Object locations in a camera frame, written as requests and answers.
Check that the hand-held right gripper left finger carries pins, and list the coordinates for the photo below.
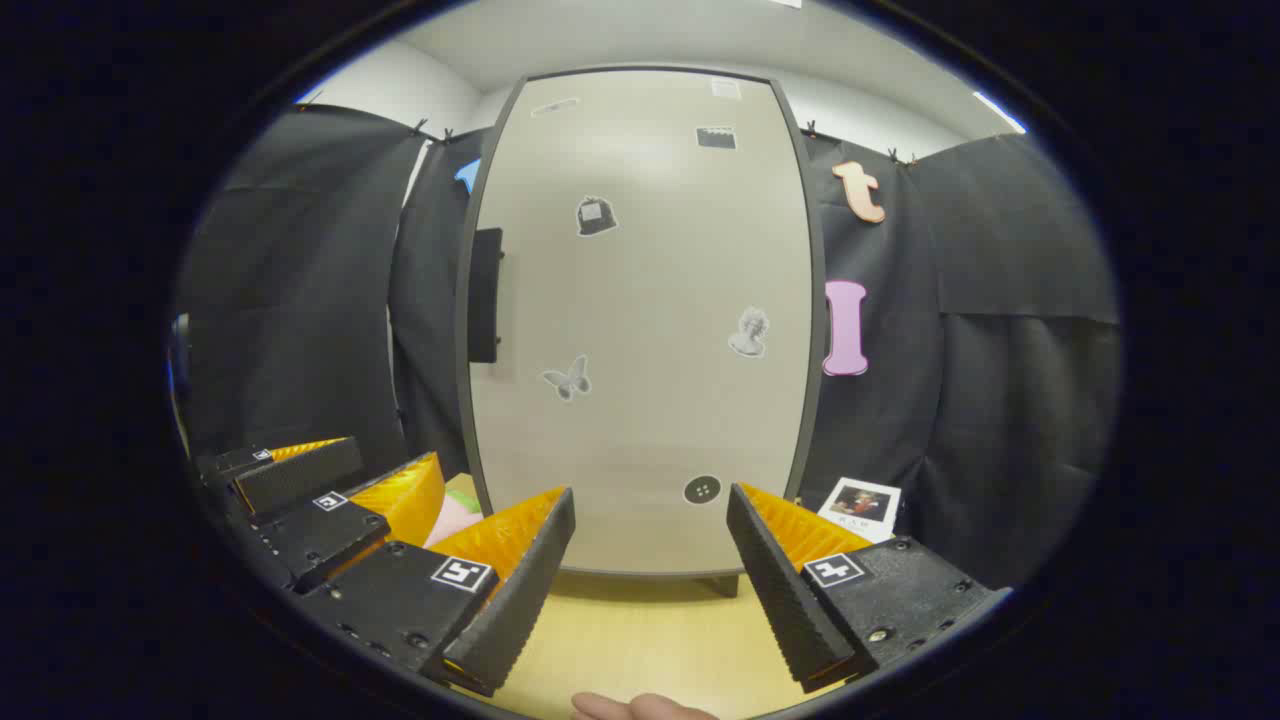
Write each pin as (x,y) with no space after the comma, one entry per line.
(520,610)

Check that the dark grey cabinet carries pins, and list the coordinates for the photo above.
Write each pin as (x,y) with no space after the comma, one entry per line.
(722,587)

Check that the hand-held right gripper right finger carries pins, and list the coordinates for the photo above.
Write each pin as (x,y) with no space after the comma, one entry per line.
(785,600)

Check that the beige cabinet door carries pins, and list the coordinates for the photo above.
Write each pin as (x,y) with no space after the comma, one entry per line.
(640,350)

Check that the black backdrop cloth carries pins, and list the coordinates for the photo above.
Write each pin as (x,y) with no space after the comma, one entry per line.
(300,300)

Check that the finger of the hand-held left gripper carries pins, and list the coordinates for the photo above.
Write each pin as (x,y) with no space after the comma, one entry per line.
(300,480)
(320,540)

